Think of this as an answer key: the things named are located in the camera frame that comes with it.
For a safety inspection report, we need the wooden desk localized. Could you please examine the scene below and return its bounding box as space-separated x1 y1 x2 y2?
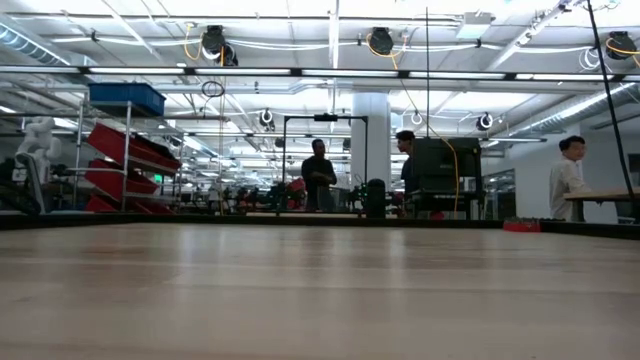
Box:
563 188 640 223

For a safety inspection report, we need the long ceiling light strip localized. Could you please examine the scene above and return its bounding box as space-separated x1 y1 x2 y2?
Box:
0 64 640 83

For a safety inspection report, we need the white pillar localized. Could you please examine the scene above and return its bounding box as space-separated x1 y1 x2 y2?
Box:
350 91 393 211

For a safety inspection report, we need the black gantry frame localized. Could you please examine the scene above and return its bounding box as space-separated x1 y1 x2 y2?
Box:
281 113 370 214

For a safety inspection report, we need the yellow hanging cable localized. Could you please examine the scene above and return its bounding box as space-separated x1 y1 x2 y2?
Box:
442 137 460 214

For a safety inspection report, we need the office chair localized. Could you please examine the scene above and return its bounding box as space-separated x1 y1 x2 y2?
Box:
13 152 49 215

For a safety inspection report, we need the small red block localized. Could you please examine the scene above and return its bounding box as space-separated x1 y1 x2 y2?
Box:
502 217 543 233

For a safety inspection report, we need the black diagonal cable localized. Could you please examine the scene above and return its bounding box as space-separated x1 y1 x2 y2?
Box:
585 0 636 199

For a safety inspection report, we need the black cylinder stand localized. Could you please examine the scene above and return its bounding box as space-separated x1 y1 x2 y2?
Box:
364 178 390 221

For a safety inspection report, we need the black equipment cabinet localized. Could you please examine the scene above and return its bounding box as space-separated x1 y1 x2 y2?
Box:
410 136 483 221

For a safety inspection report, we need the black ceiling cable reel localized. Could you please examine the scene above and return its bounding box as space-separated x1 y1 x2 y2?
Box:
367 27 396 56
605 30 639 61
202 24 239 67

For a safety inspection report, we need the blue plastic bin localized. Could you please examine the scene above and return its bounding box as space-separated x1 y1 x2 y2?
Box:
88 82 167 118

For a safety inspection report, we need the silver ventilation duct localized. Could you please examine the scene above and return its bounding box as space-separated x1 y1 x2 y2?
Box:
0 22 71 66

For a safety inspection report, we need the shelf rack with red bins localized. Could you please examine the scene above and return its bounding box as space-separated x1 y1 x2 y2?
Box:
74 99 185 216

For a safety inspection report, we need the person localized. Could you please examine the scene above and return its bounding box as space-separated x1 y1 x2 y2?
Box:
300 138 339 212
548 134 591 222
394 129 419 196

